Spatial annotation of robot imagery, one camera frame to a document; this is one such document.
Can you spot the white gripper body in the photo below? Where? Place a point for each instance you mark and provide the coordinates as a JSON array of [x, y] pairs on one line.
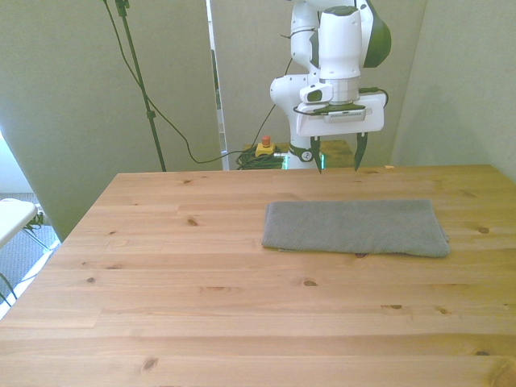
[[371, 117]]

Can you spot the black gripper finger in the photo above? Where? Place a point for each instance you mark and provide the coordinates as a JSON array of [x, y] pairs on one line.
[[360, 151], [317, 153]]

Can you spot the grey terry towel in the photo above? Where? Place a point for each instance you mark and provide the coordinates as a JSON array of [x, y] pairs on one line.
[[354, 227]]

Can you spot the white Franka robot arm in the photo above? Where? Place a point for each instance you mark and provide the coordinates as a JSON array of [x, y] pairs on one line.
[[338, 48]]

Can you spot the yellow emergency stop button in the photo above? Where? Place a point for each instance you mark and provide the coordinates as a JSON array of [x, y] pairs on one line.
[[266, 148]]

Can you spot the black tripod stand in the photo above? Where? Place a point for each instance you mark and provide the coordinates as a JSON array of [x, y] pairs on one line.
[[139, 76]]

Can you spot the white side table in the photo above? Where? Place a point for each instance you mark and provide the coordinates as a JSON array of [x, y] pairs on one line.
[[12, 219]]

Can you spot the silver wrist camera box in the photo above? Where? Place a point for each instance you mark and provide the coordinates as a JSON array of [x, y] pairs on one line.
[[344, 115]]

